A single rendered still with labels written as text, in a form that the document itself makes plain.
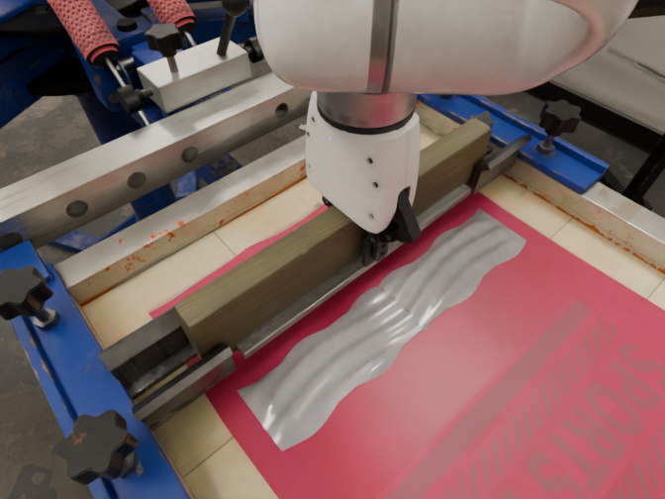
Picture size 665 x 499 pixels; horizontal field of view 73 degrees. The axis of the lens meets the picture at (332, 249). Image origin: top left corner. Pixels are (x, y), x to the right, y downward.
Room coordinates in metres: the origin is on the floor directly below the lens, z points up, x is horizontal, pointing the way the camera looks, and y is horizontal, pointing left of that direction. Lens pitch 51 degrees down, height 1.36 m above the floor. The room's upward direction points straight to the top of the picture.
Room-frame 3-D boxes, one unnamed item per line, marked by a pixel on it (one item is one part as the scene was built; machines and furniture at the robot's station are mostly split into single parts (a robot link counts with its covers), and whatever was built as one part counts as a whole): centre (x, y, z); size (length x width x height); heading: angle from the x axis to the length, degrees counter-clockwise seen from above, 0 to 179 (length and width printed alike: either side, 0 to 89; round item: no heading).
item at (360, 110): (0.31, -0.02, 1.18); 0.09 x 0.07 x 0.03; 41
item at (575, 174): (0.51, -0.21, 0.97); 0.30 x 0.05 x 0.07; 41
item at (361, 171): (0.30, -0.03, 1.12); 0.10 x 0.07 x 0.11; 41
